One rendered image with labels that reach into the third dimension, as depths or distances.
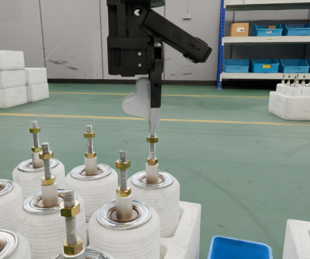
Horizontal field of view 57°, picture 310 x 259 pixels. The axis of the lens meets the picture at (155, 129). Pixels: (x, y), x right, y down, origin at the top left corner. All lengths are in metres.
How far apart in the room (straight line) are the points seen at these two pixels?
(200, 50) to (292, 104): 2.00
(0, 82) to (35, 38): 3.32
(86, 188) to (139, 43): 0.25
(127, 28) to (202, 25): 4.96
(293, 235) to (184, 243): 0.18
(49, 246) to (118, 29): 0.32
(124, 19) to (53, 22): 5.72
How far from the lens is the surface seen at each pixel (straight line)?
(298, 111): 2.45
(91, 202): 0.52
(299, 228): 0.56
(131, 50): 0.43
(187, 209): 0.56
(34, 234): 0.44
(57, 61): 6.09
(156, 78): 0.41
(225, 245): 0.61
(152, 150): 0.48
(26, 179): 0.58
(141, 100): 0.44
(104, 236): 0.37
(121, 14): 0.45
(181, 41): 0.44
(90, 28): 5.82
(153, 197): 0.46
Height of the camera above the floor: 0.45
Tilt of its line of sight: 14 degrees down
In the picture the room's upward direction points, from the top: straight up
